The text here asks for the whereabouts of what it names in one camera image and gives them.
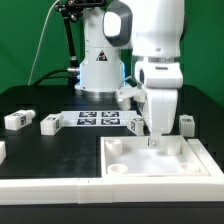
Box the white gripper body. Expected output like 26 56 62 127
137 63 183 134

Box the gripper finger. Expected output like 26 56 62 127
148 132 161 147

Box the white square tabletop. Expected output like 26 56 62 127
100 136 209 177

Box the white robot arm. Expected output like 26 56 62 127
75 0 185 146

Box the white obstacle fence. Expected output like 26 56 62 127
0 139 224 205

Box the white fiducial marker sheet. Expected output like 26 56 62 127
62 110 137 127

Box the white block left edge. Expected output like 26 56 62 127
0 141 6 165

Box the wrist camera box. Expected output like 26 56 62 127
115 86 146 111

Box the black cable bundle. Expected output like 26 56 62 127
33 68 80 87

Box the black camera stand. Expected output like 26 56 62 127
55 0 107 87

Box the white cable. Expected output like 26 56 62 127
27 0 63 87

